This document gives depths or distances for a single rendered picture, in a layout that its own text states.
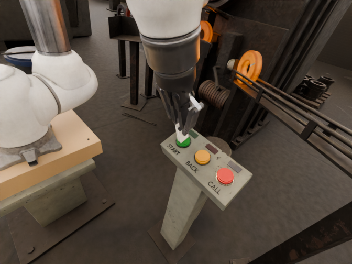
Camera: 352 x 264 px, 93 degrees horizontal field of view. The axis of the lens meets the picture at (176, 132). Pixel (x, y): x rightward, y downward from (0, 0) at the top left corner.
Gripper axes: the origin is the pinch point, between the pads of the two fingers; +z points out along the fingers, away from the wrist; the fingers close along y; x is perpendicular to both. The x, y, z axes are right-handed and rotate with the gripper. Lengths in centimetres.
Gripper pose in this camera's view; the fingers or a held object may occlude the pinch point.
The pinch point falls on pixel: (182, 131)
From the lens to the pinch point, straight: 45.2
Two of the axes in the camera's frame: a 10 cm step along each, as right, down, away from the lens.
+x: -7.4, 5.8, -3.4
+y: -6.7, -5.6, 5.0
